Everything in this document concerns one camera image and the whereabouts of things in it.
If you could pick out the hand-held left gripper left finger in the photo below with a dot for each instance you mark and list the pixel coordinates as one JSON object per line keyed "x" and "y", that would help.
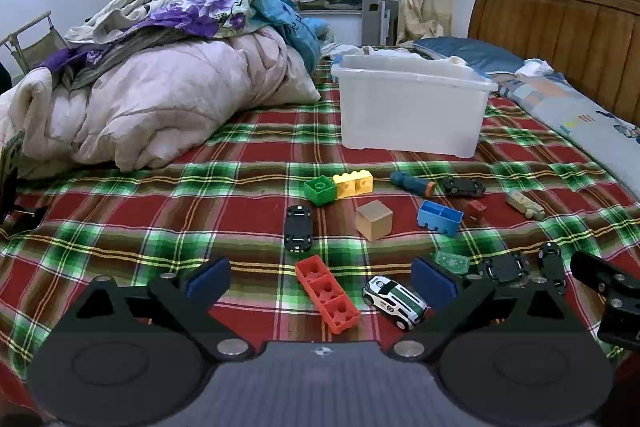
{"x": 207, "y": 281}

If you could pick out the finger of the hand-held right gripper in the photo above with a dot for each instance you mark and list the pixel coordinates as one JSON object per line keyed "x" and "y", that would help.
{"x": 597, "y": 274}

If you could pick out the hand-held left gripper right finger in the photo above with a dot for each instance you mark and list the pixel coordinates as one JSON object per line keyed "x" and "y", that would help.
{"x": 432, "y": 284}

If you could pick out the white and green toy car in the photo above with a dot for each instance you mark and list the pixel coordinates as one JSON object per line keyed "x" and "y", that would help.
{"x": 395, "y": 302}

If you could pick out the small red cube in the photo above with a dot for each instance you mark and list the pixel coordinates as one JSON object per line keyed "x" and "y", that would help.
{"x": 476, "y": 211}

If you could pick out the long orange toy brick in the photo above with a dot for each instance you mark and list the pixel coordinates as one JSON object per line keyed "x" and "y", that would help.
{"x": 327, "y": 294}

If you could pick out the white plastic container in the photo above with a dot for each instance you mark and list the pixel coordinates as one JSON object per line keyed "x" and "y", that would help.
{"x": 410, "y": 112}

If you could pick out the green translucent toy piece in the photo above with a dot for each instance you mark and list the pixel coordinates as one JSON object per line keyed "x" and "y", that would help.
{"x": 451, "y": 262}

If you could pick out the black toy car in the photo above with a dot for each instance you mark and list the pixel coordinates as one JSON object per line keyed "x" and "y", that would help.
{"x": 551, "y": 263}
{"x": 298, "y": 229}
{"x": 504, "y": 268}

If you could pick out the blue toy brick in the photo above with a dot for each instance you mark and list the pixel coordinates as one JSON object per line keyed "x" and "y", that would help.
{"x": 439, "y": 218}

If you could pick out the wooden cube block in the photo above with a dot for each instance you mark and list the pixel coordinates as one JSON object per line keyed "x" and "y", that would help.
{"x": 374, "y": 221}

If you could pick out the beige wooden toy car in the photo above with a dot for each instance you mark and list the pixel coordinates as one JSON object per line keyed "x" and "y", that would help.
{"x": 524, "y": 204}

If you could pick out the dark green toy car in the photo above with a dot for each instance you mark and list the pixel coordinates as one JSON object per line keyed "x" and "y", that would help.
{"x": 462, "y": 187}

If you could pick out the blue toy cylinder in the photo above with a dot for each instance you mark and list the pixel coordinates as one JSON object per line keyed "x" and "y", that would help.
{"x": 411, "y": 183}

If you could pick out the yellow toy brick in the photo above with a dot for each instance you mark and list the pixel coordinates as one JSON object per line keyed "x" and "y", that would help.
{"x": 354, "y": 184}

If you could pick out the green toy brick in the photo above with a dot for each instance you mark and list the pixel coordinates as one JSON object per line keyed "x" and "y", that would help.
{"x": 320, "y": 191}

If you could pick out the patchwork pillow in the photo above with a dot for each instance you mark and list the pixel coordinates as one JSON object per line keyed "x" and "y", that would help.
{"x": 575, "y": 117}

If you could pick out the pink quilt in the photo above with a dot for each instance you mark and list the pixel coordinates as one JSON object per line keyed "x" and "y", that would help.
{"x": 165, "y": 107}

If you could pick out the small white crumpled cloth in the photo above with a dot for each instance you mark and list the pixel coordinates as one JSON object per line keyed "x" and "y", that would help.
{"x": 535, "y": 68}

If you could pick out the blue pillow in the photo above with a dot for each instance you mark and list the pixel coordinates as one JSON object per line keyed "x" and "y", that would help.
{"x": 475, "y": 54}

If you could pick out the white folded cloth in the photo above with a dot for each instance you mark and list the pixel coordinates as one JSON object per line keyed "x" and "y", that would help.
{"x": 395, "y": 53}

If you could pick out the wooden headboard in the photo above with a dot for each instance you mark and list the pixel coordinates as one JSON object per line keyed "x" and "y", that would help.
{"x": 550, "y": 22}

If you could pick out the light blue blanket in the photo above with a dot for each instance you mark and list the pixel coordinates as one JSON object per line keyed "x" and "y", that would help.
{"x": 302, "y": 29}

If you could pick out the grey board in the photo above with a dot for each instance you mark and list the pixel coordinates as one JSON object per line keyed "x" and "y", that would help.
{"x": 372, "y": 19}

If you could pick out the purple floral blanket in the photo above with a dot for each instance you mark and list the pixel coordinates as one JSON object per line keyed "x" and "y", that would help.
{"x": 210, "y": 7}

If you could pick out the cream crumpled cloth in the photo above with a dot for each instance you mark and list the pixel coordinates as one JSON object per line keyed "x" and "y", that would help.
{"x": 130, "y": 4}

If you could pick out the folding rack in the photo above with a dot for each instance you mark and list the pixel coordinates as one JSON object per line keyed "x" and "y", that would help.
{"x": 35, "y": 42}

